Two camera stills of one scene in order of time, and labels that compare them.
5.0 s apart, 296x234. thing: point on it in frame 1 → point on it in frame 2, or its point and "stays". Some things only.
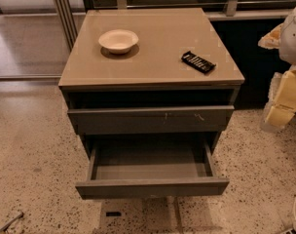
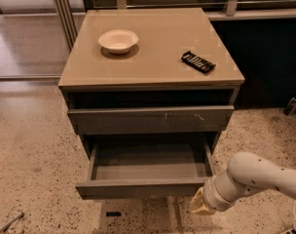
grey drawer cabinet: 148,72 stays
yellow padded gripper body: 293,44 → 210,195
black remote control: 198,62 stays
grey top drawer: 114,120 stays
